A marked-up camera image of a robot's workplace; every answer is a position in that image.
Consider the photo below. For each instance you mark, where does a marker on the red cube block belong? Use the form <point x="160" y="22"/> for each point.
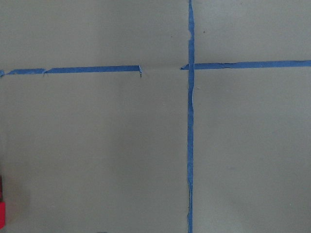
<point x="2" y="206"/>

